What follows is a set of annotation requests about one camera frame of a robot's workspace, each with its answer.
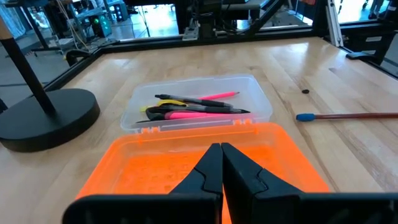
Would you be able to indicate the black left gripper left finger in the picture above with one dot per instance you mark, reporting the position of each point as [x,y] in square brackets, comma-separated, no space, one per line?
[208,177]

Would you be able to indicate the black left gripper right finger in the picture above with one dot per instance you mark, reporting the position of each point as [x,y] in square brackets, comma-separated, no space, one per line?
[242,183]

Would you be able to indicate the pink highlighter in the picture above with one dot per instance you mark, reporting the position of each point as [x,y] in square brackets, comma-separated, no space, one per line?
[192,115]

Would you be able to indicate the black gel pen with clip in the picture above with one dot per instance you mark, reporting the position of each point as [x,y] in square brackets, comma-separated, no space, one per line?
[224,109]

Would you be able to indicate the black grip pen clear barrel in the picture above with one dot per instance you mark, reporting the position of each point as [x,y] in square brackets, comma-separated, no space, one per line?
[214,102]

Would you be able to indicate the yellow highlighter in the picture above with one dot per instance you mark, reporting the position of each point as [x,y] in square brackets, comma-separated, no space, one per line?
[169,102]

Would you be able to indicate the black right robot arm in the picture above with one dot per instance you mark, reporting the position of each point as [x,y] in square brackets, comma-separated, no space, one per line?
[206,21]

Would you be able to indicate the orange plastic box lid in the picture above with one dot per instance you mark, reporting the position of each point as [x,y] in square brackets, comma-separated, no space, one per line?
[140,174]

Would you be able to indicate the clear plastic supply box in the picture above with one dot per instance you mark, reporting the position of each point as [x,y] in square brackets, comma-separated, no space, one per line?
[199,85]

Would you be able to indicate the small black round disc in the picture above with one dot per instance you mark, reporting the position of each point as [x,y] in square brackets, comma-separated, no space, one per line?
[305,91]

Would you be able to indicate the brown pencil blue eraser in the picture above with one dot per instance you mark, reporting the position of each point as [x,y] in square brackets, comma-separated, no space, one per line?
[342,116]

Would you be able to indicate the white globe lamp black base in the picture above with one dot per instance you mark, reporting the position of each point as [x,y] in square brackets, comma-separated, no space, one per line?
[49,121]

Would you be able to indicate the device with green lights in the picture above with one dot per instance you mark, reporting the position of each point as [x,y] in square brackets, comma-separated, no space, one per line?
[101,26]

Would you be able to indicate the black aluminium rig frame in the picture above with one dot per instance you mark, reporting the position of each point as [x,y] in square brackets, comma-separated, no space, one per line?
[149,43]

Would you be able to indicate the silver corner bracket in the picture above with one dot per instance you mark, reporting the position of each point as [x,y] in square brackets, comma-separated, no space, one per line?
[334,25]

